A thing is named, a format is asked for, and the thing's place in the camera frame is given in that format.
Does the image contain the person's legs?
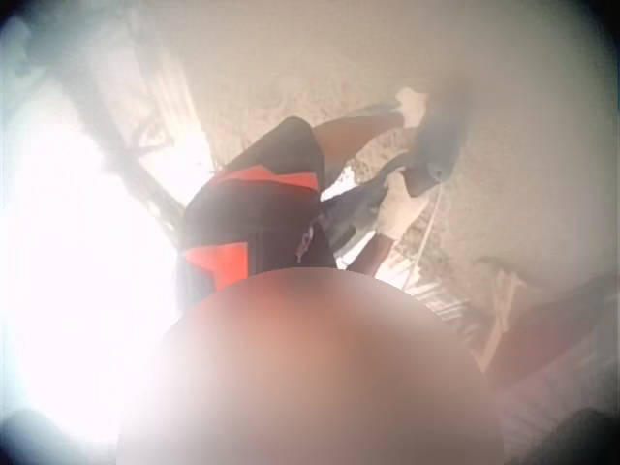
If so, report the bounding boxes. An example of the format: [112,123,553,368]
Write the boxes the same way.
[321,164,389,254]

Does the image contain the heap of wooden scraps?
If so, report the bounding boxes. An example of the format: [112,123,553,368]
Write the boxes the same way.
[477,261,620,372]

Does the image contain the person's right hand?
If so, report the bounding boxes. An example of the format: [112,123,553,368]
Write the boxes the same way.
[374,170,433,241]

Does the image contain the grey power tool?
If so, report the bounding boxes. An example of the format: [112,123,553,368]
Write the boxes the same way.
[377,79,469,198]

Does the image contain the person's left hand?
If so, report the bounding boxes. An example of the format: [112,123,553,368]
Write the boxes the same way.
[392,88,431,130]

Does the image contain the white cord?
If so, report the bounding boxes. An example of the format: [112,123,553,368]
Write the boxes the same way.
[410,185,445,288]

